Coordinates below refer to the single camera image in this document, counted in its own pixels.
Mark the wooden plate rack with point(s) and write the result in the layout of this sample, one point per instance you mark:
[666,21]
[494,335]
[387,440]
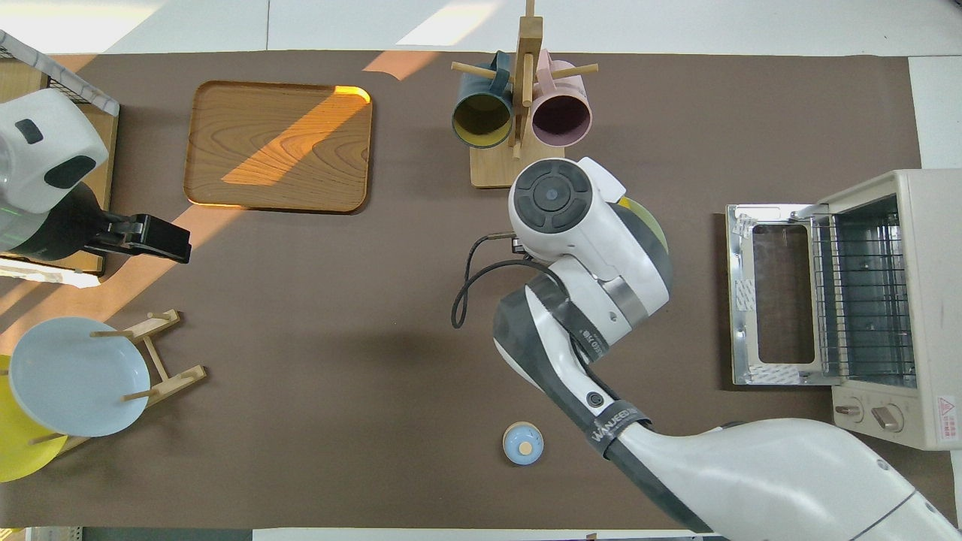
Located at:
[169,379]

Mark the brown table mat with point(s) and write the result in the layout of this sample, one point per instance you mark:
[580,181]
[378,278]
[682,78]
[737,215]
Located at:
[338,338]

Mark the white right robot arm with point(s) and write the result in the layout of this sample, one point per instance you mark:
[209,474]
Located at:
[586,255]

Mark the white toaster oven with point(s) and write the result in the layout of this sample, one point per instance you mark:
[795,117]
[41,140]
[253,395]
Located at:
[924,300]

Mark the dark blue mug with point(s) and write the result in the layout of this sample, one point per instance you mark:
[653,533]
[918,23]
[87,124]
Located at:
[481,120]

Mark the wooden serving tray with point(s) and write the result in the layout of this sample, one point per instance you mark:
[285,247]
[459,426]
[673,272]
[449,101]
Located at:
[278,146]

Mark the teal round plate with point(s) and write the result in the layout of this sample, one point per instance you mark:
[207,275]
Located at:
[650,222]

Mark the blue service bell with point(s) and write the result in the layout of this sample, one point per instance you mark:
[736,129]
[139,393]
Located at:
[522,443]

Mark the light blue plate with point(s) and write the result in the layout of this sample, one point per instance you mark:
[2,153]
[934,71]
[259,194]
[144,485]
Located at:
[75,376]

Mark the pink mug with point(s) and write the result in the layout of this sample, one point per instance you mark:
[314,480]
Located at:
[561,116]

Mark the wooden mug rack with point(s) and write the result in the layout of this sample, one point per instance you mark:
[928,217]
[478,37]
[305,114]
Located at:
[500,169]

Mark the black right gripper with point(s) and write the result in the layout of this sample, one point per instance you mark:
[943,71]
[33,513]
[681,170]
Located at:
[64,229]

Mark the glass oven door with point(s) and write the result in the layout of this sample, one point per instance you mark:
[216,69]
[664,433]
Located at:
[744,315]

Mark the yellow plate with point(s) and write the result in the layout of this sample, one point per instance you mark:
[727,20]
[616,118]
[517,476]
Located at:
[22,454]

